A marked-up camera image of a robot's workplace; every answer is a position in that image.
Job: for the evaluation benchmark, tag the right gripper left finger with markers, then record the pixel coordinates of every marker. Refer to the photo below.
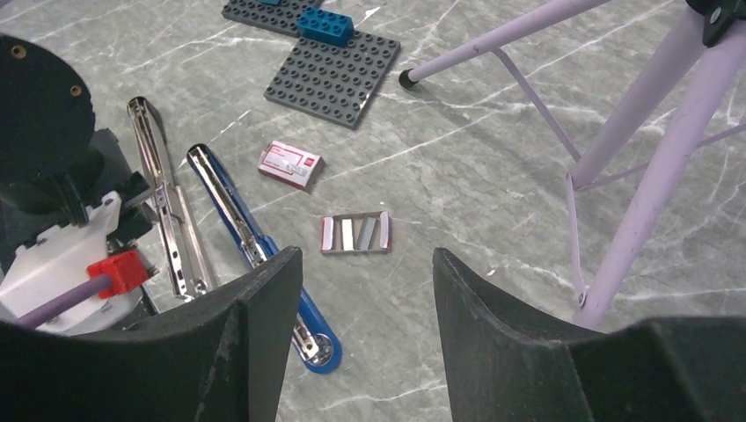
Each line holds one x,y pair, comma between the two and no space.
220,357

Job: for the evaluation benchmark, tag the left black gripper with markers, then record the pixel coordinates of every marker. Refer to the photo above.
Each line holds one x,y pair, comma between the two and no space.
136,216

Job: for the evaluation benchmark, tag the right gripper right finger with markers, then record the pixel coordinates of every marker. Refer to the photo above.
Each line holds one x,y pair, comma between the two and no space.
508,361

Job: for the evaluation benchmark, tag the red white staple box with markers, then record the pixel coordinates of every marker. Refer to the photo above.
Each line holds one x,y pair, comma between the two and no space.
290,165

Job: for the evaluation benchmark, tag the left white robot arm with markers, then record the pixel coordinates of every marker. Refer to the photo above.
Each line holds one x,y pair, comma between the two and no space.
55,162

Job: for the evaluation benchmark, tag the lavender music stand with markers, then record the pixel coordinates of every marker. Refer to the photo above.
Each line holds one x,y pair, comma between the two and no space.
707,43

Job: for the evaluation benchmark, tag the right grey building baseplate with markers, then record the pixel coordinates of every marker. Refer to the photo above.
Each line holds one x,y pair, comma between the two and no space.
333,83

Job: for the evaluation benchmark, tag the grey building baseplate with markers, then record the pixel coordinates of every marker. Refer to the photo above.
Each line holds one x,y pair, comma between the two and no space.
333,83
274,16

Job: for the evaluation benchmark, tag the left grey building baseplate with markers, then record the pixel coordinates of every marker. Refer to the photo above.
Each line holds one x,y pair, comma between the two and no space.
274,16

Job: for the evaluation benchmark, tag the dark teal building brick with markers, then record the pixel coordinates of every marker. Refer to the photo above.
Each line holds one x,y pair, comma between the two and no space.
325,26

